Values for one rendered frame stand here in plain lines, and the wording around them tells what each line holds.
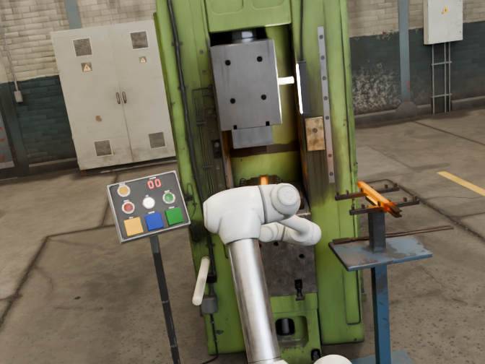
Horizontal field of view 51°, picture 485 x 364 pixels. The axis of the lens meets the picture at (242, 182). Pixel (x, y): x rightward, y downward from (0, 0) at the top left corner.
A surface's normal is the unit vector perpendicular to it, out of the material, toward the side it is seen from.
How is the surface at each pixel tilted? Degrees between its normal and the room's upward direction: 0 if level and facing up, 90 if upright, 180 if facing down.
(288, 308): 90
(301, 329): 90
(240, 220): 62
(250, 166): 90
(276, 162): 90
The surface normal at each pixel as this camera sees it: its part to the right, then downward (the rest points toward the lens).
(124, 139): 0.13, 0.27
